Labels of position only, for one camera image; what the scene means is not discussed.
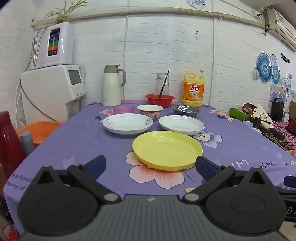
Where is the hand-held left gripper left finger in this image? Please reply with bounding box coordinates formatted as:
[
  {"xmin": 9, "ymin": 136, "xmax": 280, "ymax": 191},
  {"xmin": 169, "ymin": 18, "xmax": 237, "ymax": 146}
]
[{"xmin": 33, "ymin": 155, "xmax": 121, "ymax": 205}]

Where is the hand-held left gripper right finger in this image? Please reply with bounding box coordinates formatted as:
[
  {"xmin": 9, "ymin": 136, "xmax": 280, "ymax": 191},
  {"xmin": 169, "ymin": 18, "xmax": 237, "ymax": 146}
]
[{"xmin": 182, "ymin": 156, "xmax": 269, "ymax": 205}]

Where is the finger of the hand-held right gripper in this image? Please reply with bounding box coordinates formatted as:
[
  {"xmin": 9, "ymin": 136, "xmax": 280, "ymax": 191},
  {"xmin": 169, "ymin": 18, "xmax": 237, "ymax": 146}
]
[{"xmin": 284, "ymin": 175, "xmax": 296, "ymax": 189}]

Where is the yellow plastic plate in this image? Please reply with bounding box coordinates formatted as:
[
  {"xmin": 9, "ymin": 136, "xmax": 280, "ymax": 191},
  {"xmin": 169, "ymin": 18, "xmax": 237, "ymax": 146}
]
[{"xmin": 132, "ymin": 130, "xmax": 203, "ymax": 171}]

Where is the stainless steel bowl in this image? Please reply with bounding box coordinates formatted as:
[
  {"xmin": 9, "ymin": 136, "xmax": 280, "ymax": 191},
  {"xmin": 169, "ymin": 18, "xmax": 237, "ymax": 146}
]
[{"xmin": 171, "ymin": 105, "xmax": 201, "ymax": 118}]

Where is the purple floral tablecloth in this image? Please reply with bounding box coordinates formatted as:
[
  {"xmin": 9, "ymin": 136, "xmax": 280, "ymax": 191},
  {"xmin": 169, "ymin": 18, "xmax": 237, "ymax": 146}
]
[{"xmin": 3, "ymin": 102, "xmax": 296, "ymax": 234}]

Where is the white blue-rimmed plate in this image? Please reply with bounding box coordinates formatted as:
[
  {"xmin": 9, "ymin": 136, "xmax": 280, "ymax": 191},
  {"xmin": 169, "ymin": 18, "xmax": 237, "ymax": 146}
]
[{"xmin": 158, "ymin": 115, "xmax": 206, "ymax": 136}]

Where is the white floral plate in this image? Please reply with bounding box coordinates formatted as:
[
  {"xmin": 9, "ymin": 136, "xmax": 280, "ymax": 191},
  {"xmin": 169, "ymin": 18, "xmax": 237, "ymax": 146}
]
[{"xmin": 102, "ymin": 113, "xmax": 154, "ymax": 135}]

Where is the purple plastic bowl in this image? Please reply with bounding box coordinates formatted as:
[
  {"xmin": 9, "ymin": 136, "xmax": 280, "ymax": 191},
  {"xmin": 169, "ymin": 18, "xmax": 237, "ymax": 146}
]
[{"xmin": 112, "ymin": 105, "xmax": 135, "ymax": 115}]

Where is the green box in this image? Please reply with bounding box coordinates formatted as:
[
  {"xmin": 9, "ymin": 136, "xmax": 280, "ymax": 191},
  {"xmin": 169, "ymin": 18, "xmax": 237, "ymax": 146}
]
[{"xmin": 229, "ymin": 108, "xmax": 253, "ymax": 121}]

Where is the orange plastic basin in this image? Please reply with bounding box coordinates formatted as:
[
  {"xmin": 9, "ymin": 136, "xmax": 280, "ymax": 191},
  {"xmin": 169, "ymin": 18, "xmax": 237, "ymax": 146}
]
[{"xmin": 17, "ymin": 121, "xmax": 63, "ymax": 149}]

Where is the white tote bag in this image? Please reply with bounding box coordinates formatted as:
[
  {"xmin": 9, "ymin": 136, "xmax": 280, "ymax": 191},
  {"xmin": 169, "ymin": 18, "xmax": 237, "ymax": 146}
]
[{"xmin": 251, "ymin": 104, "xmax": 274, "ymax": 132}]

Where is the grey pipe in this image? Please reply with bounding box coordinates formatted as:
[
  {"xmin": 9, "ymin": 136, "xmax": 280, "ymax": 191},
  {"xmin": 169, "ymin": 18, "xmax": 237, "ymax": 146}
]
[{"xmin": 20, "ymin": 131, "xmax": 35, "ymax": 156}]

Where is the black appliance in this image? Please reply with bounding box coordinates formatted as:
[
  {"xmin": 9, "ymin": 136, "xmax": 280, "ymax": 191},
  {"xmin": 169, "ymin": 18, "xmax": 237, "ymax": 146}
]
[{"xmin": 270, "ymin": 98, "xmax": 285, "ymax": 122}]

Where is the white red-patterned bowl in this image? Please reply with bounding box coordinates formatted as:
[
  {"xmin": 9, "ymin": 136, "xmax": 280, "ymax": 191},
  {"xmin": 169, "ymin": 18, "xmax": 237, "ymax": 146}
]
[{"xmin": 137, "ymin": 104, "xmax": 164, "ymax": 121}]

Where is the yellow detergent bottle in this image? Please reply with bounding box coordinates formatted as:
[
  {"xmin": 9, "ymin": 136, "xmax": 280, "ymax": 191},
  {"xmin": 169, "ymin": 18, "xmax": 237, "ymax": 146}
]
[{"xmin": 182, "ymin": 70, "xmax": 208, "ymax": 108}]

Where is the red plastic basket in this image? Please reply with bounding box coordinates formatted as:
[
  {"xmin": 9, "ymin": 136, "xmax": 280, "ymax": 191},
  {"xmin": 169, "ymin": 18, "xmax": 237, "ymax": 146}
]
[{"xmin": 145, "ymin": 94, "xmax": 175, "ymax": 108}]

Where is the white thermos jug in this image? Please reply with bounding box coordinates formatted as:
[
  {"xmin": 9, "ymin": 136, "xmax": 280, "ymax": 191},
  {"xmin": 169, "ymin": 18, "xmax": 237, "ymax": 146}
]
[{"xmin": 102, "ymin": 65, "xmax": 127, "ymax": 106}]

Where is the white water dispenser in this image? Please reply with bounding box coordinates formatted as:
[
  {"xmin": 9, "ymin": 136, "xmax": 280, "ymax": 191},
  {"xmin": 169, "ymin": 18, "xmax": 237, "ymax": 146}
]
[{"xmin": 20, "ymin": 64, "xmax": 87, "ymax": 126}]

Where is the dark red container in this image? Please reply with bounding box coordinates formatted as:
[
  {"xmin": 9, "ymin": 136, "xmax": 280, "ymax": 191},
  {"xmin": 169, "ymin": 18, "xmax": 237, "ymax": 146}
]
[{"xmin": 0, "ymin": 111, "xmax": 26, "ymax": 172}]

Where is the black stirring stick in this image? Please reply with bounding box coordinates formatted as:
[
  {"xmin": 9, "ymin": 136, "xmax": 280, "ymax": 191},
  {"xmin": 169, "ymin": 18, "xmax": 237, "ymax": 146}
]
[{"xmin": 159, "ymin": 70, "xmax": 170, "ymax": 98}]

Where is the glass pitcher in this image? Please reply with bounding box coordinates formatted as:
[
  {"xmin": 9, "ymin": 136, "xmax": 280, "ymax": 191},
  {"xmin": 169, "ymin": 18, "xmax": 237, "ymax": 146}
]
[{"xmin": 155, "ymin": 73, "xmax": 170, "ymax": 96}]

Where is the white water purifier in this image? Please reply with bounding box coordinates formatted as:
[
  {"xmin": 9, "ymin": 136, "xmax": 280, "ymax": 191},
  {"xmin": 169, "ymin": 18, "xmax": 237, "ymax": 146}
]
[{"xmin": 30, "ymin": 22, "xmax": 75, "ymax": 70}]

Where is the potted green plant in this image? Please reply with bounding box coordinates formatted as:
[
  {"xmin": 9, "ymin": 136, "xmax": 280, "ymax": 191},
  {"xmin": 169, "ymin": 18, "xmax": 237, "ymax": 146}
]
[{"xmin": 43, "ymin": 0, "xmax": 88, "ymax": 24}]

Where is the white air conditioner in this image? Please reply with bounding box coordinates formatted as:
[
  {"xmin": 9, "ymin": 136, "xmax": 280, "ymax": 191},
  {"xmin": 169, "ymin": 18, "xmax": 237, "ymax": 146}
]
[{"xmin": 264, "ymin": 9, "xmax": 296, "ymax": 50}]

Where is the brown bag strap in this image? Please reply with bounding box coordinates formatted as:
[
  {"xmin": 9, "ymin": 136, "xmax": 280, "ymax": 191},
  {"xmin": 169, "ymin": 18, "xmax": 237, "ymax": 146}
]
[{"xmin": 242, "ymin": 103, "xmax": 257, "ymax": 114}]

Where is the grey hose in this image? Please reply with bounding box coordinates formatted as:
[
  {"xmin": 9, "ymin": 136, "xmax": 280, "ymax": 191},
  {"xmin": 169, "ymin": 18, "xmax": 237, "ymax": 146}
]
[{"xmin": 20, "ymin": 79, "xmax": 58, "ymax": 122}]

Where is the wall photo collage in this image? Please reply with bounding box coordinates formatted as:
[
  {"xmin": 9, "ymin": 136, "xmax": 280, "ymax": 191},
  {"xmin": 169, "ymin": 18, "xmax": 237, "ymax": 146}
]
[{"xmin": 270, "ymin": 70, "xmax": 296, "ymax": 102}]

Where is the white wall cable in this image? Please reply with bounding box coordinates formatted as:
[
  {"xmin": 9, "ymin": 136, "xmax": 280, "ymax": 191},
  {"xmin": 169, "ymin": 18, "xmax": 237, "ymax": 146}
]
[
  {"xmin": 209, "ymin": 18, "xmax": 216, "ymax": 105},
  {"xmin": 123, "ymin": 14, "xmax": 129, "ymax": 100}
]

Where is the blue fan wall decoration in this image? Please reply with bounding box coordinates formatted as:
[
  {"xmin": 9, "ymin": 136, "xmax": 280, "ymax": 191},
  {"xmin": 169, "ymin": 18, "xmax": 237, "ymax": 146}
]
[{"xmin": 253, "ymin": 53, "xmax": 281, "ymax": 85}]

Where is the beige wall pipe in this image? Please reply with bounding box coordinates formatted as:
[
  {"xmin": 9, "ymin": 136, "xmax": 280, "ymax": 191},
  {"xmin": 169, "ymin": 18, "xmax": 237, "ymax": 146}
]
[{"xmin": 31, "ymin": 6, "xmax": 266, "ymax": 30}]

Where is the round blue wall decoration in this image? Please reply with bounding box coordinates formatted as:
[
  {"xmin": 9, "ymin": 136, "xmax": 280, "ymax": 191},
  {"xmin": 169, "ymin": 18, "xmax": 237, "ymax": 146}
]
[{"xmin": 187, "ymin": 0, "xmax": 206, "ymax": 9}]

